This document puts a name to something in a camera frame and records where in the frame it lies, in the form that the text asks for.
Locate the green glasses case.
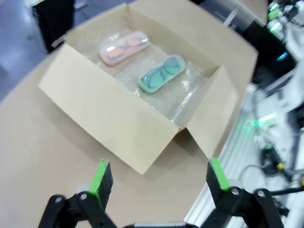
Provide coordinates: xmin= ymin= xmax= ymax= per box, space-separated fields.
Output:
xmin=138 ymin=54 xmax=186 ymax=94

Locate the open brown cardboard box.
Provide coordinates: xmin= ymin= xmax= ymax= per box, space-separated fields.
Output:
xmin=38 ymin=0 xmax=259 ymax=176

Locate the clear bubble wrap sheet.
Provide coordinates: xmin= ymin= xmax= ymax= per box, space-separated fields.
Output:
xmin=94 ymin=30 xmax=219 ymax=131

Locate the pink glasses case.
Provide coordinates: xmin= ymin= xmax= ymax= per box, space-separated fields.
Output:
xmin=99 ymin=30 xmax=150 ymax=67

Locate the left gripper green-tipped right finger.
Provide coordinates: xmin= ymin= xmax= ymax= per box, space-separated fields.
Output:
xmin=205 ymin=157 xmax=285 ymax=228

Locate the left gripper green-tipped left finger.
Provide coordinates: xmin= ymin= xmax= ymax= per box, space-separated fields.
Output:
xmin=45 ymin=158 xmax=115 ymax=228

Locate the black cable on frame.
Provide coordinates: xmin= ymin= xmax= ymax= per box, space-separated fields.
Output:
xmin=239 ymin=163 xmax=304 ymax=198

